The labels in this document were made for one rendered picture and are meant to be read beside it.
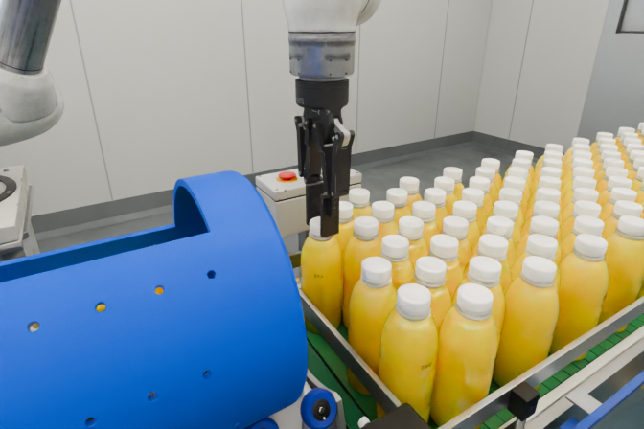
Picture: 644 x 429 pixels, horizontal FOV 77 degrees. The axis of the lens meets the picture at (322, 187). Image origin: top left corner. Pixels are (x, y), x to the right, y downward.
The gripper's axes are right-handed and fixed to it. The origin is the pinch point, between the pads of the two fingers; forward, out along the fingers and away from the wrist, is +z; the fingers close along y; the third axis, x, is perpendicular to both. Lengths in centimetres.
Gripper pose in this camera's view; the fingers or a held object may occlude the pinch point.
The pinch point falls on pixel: (322, 210)
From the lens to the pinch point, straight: 63.7
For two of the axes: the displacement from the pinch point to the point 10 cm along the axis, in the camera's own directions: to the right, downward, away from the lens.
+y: 5.1, 3.2, -8.0
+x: 8.6, -1.9, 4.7
